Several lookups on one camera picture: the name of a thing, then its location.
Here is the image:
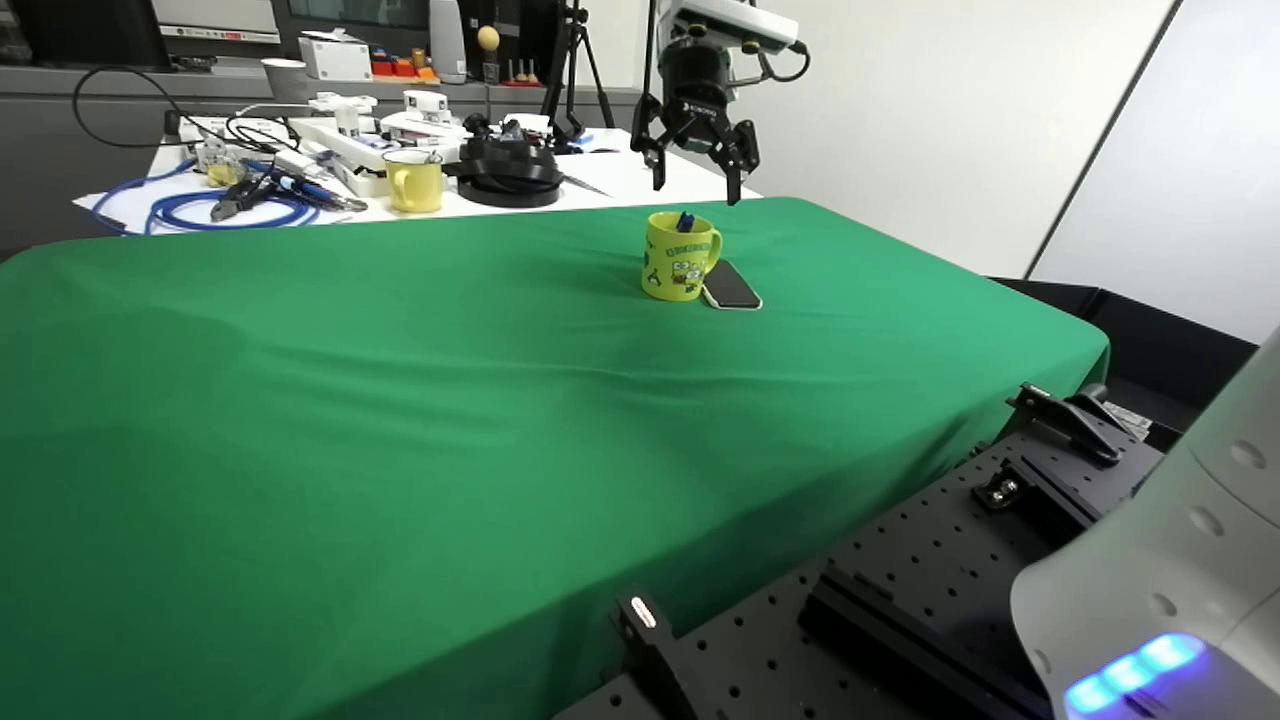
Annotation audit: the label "small black metal bracket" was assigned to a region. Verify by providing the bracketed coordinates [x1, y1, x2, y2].
[972, 464, 1033, 514]

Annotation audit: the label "white table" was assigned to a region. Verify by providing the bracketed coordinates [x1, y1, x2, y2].
[73, 126, 763, 238]

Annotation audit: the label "black pliers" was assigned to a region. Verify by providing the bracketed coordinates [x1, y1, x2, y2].
[209, 172, 276, 223]

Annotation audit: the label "black smartphone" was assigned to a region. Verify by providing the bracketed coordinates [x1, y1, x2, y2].
[701, 259, 764, 312]

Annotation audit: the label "plain yellow mug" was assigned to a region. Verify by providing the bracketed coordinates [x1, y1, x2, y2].
[382, 148, 446, 215]

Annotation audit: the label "black toggle clamp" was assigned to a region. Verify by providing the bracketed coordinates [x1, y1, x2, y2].
[608, 588, 706, 720]
[1006, 382, 1133, 467]

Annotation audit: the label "blue handled screwdriver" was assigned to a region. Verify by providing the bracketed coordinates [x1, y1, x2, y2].
[268, 163, 370, 214]

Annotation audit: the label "row of coloured blocks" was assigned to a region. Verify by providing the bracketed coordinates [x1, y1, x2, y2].
[369, 45, 441, 84]

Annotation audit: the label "black cable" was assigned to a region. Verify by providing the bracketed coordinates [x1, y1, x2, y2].
[71, 65, 303, 153]

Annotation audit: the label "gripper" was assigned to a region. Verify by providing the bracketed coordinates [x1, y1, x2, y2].
[631, 38, 762, 207]

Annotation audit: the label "grey cylindrical speaker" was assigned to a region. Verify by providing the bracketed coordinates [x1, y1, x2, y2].
[429, 0, 469, 85]

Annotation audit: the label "black round device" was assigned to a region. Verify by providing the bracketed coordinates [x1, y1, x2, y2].
[443, 114, 567, 209]

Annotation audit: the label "coil of blue cable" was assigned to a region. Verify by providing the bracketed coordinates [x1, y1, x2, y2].
[91, 159, 323, 237]

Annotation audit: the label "monitor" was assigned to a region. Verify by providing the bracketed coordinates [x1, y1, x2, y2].
[150, 0, 283, 45]

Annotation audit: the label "camera on tripod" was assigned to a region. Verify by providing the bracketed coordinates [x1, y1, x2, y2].
[539, 0, 617, 147]

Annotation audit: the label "white paper cup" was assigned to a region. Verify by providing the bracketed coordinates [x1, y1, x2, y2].
[261, 57, 310, 105]

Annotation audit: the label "black storage bin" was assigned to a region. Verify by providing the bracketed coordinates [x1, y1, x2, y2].
[988, 277, 1260, 433]

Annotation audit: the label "green tablecloth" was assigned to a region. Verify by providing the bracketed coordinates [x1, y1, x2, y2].
[0, 196, 1112, 720]

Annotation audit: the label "yellow cartoon print mug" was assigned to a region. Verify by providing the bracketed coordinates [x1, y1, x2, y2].
[641, 211, 724, 303]

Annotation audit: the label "white cardboard box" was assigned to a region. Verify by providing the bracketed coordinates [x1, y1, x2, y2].
[297, 29, 374, 84]

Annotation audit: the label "white power strip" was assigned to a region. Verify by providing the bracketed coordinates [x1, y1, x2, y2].
[288, 114, 403, 198]

